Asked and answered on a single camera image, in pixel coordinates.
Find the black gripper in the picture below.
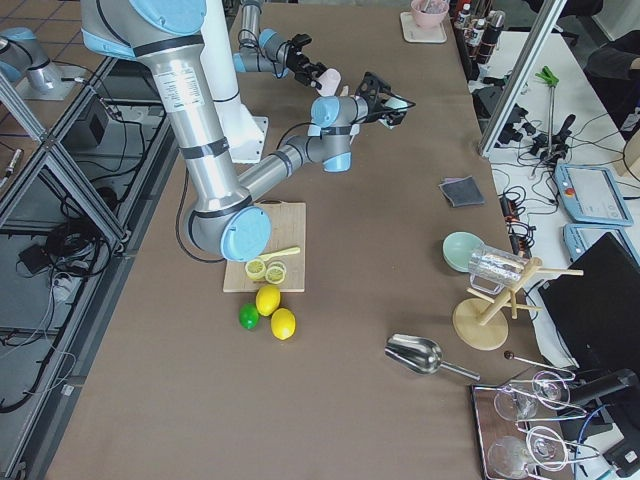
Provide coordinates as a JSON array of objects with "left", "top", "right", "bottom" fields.
[
  {"left": 285, "top": 33, "right": 327, "bottom": 90},
  {"left": 355, "top": 71, "right": 416, "bottom": 129}
]

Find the pink plastic cup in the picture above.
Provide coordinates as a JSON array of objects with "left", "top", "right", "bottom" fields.
[{"left": 316, "top": 68, "right": 341, "bottom": 97}]

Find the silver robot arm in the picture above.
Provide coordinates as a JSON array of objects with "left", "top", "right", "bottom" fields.
[
  {"left": 233, "top": 0, "right": 328, "bottom": 90},
  {"left": 81, "top": 1, "right": 411, "bottom": 262}
]

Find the beige tray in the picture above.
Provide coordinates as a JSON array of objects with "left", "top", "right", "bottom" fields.
[{"left": 400, "top": 12, "right": 447, "bottom": 44}]

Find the pink bowl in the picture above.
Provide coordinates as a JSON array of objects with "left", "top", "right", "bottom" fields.
[{"left": 410, "top": 0, "right": 449, "bottom": 29}]

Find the grey folded cloth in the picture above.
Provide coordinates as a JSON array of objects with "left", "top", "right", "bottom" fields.
[{"left": 439, "top": 176, "right": 485, "bottom": 208}]

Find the wooden cutting board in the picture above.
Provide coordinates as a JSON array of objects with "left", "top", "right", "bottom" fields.
[{"left": 222, "top": 201, "right": 307, "bottom": 294}]

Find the green ceramic bowl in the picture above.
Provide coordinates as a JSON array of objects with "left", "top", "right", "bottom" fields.
[{"left": 442, "top": 231, "right": 484, "bottom": 273}]

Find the metal reacher grabber stick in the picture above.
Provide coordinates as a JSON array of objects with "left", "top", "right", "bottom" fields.
[{"left": 535, "top": 66, "right": 559, "bottom": 159}]

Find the yellow plastic knife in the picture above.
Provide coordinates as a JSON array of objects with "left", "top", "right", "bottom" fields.
[{"left": 260, "top": 246, "right": 301, "bottom": 261}]

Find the glass mug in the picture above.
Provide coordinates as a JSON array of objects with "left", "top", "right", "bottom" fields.
[{"left": 468, "top": 244, "right": 528, "bottom": 295}]

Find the lemon slice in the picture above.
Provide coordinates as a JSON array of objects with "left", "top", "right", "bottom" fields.
[
  {"left": 244, "top": 258, "right": 267, "bottom": 281},
  {"left": 264, "top": 262, "right": 287, "bottom": 285}
]

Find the whole yellow lemon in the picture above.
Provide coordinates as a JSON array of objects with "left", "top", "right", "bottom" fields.
[
  {"left": 271, "top": 308, "right": 297, "bottom": 340},
  {"left": 255, "top": 284, "right": 281, "bottom": 316}
]

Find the blue teach pendant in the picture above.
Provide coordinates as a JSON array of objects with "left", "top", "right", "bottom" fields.
[
  {"left": 562, "top": 223, "right": 638, "bottom": 261},
  {"left": 554, "top": 164, "right": 634, "bottom": 226}
]

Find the wooden mug tree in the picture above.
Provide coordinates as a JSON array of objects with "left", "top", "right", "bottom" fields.
[{"left": 452, "top": 257, "right": 584, "bottom": 351}]

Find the green lime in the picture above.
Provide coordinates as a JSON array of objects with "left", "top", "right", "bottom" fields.
[{"left": 238, "top": 303, "right": 261, "bottom": 330}]

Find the metal scoop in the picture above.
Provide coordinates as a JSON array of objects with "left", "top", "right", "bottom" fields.
[{"left": 384, "top": 333, "right": 481, "bottom": 382}]

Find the black laptop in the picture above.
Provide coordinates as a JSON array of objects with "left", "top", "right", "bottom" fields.
[{"left": 539, "top": 233, "right": 639, "bottom": 372}]

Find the wine glass rack tray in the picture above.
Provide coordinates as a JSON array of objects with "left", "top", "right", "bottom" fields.
[{"left": 470, "top": 370, "right": 600, "bottom": 479}]

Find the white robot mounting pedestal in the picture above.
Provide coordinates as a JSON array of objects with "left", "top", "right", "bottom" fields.
[{"left": 201, "top": 0, "right": 269, "bottom": 164}]

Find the aluminium frame post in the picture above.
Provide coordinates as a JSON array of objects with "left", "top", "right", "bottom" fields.
[{"left": 478, "top": 0, "right": 566, "bottom": 159}]

